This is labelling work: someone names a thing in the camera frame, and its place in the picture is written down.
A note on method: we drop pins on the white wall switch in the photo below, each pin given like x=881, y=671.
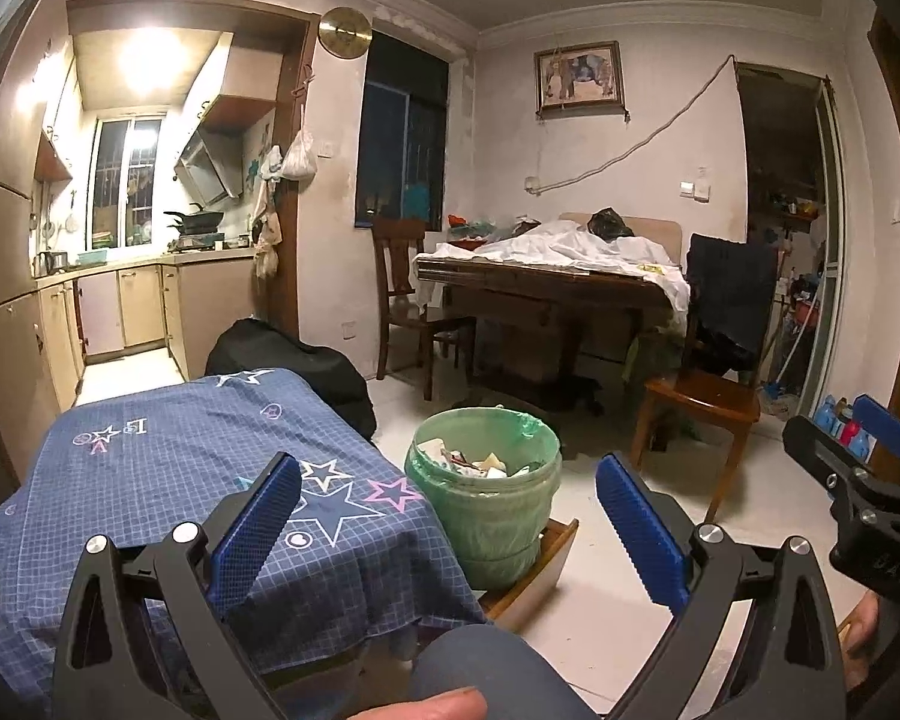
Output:
x=695, y=189

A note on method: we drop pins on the brown wooden chair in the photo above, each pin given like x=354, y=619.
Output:
x=705, y=401

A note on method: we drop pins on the beige board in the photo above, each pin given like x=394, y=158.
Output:
x=656, y=232

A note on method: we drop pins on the steel kettle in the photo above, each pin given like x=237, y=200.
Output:
x=51, y=262

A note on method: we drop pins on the green plastic basin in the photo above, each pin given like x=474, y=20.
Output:
x=94, y=257

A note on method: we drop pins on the black jacket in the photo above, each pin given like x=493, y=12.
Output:
x=731, y=292

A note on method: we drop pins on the dark window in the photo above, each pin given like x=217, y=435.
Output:
x=401, y=135

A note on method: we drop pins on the gas stove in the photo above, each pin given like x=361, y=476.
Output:
x=195, y=241

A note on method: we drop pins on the person's left hand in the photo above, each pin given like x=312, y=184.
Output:
x=427, y=709

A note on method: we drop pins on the green lined trash bin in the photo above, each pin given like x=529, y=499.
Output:
x=487, y=517

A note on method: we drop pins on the white cloth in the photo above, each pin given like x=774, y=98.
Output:
x=555, y=251

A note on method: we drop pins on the sliding door frame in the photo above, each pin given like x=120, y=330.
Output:
x=829, y=240

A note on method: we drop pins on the black plastic bag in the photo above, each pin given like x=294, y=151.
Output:
x=609, y=225

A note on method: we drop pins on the kitchen wall cabinet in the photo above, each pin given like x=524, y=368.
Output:
x=240, y=82

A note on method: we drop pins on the dark wooden chair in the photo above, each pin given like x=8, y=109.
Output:
x=405, y=285

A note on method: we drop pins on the steel range hood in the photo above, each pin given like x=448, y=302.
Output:
x=206, y=169

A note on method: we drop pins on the dark wooden dining table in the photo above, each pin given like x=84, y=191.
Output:
x=547, y=300

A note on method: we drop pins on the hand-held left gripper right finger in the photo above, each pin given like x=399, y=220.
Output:
x=637, y=532

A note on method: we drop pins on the blue checked star tablecloth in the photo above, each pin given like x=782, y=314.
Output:
x=157, y=480

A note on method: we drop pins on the round gold wall plate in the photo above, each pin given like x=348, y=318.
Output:
x=346, y=31

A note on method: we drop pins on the kitchen window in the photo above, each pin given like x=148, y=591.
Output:
x=127, y=180

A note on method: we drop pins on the kitchen ceiling light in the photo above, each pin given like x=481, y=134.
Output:
x=150, y=60

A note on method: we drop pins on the hanging cloth bags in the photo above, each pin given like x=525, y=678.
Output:
x=268, y=240

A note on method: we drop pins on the green bag under table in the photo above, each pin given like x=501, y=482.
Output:
x=649, y=352

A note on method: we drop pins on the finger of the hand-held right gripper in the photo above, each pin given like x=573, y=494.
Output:
x=821, y=454
x=881, y=420

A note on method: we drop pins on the grey refrigerator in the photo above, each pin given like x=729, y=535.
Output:
x=7, y=240

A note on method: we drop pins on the hanging white plastic bag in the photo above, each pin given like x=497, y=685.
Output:
x=300, y=161

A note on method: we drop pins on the beige kitchen base cabinets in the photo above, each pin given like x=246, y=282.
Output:
x=142, y=307

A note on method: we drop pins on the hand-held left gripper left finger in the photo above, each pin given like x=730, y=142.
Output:
x=259, y=532

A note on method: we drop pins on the framed wall picture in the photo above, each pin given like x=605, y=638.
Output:
x=579, y=76

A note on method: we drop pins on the black wok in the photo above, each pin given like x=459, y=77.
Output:
x=199, y=221

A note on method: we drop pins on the blue plastic bottle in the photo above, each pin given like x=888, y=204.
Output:
x=832, y=420

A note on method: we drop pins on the person's trouser leg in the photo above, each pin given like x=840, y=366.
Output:
x=495, y=667

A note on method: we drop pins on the black bag on floor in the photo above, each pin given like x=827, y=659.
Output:
x=292, y=356

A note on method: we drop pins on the low wooden stand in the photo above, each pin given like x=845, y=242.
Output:
x=547, y=562

